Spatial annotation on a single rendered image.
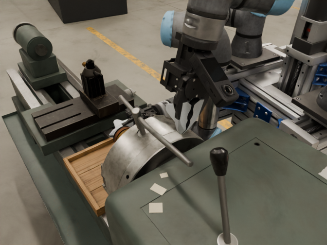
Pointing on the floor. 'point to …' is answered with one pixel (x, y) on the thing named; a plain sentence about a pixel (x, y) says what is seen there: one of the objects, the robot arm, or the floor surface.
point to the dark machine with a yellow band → (87, 9)
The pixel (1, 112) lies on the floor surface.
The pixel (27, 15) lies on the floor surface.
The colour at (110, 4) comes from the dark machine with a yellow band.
